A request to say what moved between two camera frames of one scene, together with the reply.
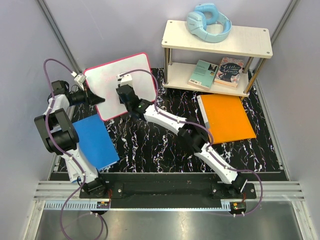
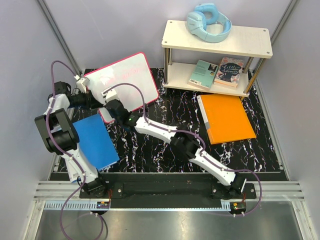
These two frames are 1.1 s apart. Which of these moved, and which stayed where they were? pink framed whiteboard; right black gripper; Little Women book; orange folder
Moved: right black gripper
Stayed: orange folder; Little Women book; pink framed whiteboard
